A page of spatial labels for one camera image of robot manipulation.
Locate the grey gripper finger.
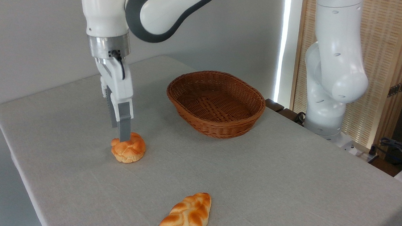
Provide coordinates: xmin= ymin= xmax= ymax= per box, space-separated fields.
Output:
xmin=112 ymin=98 xmax=136 ymax=143
xmin=97 ymin=77 xmax=122 ymax=128

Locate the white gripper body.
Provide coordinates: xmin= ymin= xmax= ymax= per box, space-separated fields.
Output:
xmin=91 ymin=56 xmax=137 ymax=104

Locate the round knotted bread bun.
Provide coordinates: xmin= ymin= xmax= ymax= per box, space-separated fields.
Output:
xmin=109 ymin=130 xmax=147 ymax=165

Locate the braided bread loaf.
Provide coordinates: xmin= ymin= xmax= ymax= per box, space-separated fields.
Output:
xmin=157 ymin=189 xmax=212 ymax=226

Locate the brown wicker basket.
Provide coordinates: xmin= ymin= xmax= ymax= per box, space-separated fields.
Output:
xmin=163 ymin=67 xmax=269 ymax=143

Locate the grey tablecloth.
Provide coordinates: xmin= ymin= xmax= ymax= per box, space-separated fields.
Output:
xmin=0 ymin=41 xmax=402 ymax=226

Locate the dark wooden side table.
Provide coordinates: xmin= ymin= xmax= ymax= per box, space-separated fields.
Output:
xmin=263 ymin=98 xmax=308 ymax=126

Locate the dark metal screen hinge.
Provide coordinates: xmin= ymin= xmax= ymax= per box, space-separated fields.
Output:
xmin=387 ymin=76 xmax=402 ymax=99

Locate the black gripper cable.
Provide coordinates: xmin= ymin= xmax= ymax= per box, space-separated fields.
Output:
xmin=107 ymin=49 xmax=128 ymax=81

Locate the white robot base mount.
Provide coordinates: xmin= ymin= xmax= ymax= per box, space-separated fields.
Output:
xmin=323 ymin=131 xmax=361 ymax=156

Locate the black cable bundle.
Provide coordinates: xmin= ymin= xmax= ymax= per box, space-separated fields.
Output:
xmin=368 ymin=136 xmax=402 ymax=168

